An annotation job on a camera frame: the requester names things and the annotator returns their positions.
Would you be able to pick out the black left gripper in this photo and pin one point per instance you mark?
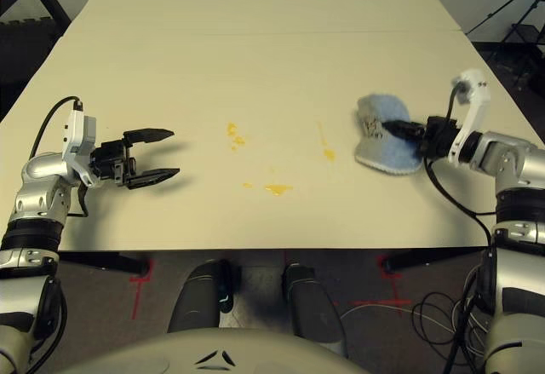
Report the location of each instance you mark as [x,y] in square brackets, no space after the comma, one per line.
[108,163]

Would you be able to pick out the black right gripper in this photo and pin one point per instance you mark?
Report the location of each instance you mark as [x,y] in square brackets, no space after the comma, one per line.
[440,137]

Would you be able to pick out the blue and grey rag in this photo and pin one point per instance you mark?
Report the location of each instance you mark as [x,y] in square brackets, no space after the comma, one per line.
[383,152]

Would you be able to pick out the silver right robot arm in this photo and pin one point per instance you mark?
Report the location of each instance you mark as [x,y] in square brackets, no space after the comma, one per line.
[519,165]

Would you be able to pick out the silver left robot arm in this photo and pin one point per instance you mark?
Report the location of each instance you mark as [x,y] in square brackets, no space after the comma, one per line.
[38,178]

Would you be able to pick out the yellow liquid streak with drop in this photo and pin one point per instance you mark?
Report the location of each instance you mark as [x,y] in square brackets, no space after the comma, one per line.
[328,153]

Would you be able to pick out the tiny yellow liquid drop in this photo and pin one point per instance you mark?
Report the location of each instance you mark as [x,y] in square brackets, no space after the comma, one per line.
[248,185]

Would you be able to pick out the black table foot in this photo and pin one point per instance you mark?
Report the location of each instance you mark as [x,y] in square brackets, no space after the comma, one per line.
[426,259]
[115,261]

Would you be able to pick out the wide yellow liquid puddle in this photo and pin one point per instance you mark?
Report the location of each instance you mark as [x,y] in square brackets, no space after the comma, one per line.
[277,188]

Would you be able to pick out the dark grey left robot leg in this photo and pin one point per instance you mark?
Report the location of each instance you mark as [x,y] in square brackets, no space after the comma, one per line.
[200,301]

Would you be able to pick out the dark grey robot leg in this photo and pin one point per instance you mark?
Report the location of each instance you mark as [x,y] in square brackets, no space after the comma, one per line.
[200,301]
[311,306]

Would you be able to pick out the black foam floor mat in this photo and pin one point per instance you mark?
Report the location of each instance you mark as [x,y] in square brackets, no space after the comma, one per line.
[21,59]

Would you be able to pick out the black tripod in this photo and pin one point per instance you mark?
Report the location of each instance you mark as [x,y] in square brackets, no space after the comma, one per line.
[517,3]

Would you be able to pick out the beige robot torso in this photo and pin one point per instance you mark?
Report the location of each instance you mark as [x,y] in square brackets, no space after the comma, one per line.
[170,352]

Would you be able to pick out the dark grey right robot leg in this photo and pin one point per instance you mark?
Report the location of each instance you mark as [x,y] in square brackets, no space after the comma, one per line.
[311,306]

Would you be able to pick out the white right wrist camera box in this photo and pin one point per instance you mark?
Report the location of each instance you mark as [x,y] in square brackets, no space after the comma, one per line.
[474,101]

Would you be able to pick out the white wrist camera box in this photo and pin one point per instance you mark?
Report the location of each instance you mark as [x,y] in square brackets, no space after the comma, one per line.
[474,101]
[78,135]

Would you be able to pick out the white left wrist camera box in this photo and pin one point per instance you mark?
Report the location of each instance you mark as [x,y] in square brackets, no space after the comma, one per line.
[78,135]

